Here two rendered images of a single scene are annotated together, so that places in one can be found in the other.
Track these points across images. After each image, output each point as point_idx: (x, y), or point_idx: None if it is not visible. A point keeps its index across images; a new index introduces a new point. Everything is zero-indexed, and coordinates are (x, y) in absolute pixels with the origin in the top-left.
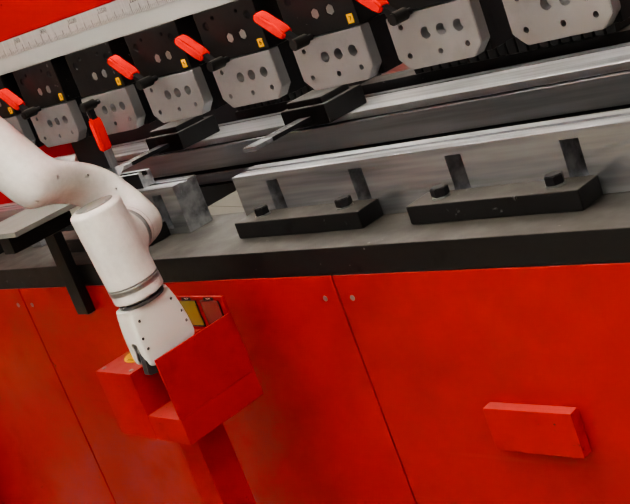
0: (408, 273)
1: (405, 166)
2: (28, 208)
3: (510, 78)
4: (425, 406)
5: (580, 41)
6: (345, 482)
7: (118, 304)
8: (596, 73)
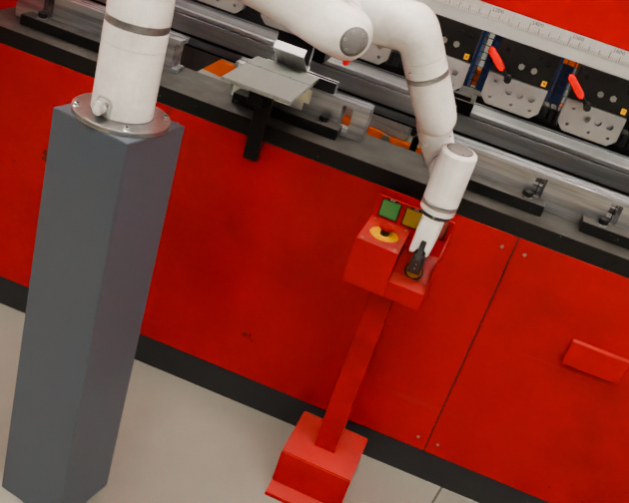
0: (580, 260)
1: (580, 195)
2: (428, 135)
3: (589, 152)
4: (522, 324)
5: (612, 144)
6: (411, 338)
7: (435, 215)
8: None
